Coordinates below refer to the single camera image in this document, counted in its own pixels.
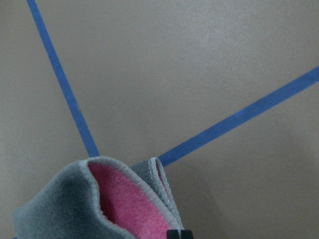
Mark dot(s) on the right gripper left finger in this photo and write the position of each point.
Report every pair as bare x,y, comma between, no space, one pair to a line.
172,234

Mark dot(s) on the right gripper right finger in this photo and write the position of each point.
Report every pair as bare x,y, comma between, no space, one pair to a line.
186,234

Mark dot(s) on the pink and grey towel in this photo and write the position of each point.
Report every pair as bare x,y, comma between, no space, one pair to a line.
101,198

